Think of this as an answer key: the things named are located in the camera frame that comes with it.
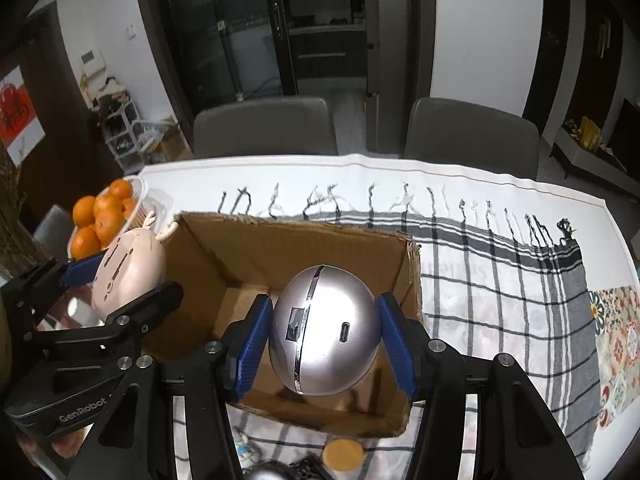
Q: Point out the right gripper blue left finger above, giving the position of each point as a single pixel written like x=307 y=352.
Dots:
x=133 y=437

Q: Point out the tv cabinet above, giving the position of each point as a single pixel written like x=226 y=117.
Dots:
x=592 y=164

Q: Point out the grey chair right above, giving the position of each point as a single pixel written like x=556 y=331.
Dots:
x=447 y=131

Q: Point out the person left hand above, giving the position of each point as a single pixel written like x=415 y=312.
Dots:
x=66 y=446

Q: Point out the white wire fruit basket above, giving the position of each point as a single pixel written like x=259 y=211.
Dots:
x=134 y=209

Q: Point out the glass vase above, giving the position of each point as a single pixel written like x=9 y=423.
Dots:
x=19 y=251

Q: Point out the black bike light mount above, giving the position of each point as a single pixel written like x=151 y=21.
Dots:
x=309 y=467

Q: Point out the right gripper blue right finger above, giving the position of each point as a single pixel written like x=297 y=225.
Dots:
x=517 y=436

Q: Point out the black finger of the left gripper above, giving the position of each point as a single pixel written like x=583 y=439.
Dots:
x=148 y=311

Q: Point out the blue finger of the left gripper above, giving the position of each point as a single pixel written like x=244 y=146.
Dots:
x=82 y=272

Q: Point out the white storage rack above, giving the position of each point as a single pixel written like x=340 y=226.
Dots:
x=120 y=124

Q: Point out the grey plaid tablecloth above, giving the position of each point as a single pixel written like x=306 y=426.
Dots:
x=493 y=277

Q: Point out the beige round face case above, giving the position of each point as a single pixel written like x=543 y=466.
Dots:
x=133 y=264

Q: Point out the black glass sliding door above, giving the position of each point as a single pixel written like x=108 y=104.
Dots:
x=371 y=59

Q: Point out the silver round gadget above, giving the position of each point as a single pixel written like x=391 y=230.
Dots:
x=325 y=332

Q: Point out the grey chair left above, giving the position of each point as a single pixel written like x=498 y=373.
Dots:
x=283 y=125

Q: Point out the patterned table runner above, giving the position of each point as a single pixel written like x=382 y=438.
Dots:
x=616 y=323

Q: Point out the grey chair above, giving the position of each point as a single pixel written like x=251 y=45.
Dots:
x=447 y=131
x=283 y=125

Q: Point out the orange fruit front left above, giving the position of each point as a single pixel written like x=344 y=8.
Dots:
x=85 y=243

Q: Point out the white blue figurine keychain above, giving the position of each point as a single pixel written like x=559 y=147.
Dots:
x=248 y=455

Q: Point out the yellow lid glass jar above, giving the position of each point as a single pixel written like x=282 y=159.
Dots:
x=343 y=458

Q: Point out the orange fruit middle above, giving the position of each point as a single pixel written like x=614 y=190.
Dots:
x=108 y=224

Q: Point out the brown cardboard box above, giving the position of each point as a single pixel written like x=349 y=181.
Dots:
x=223 y=262

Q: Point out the dark grey triangular case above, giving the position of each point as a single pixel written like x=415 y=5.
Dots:
x=272 y=470

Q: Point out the red wall picture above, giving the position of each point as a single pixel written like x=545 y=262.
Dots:
x=20 y=128

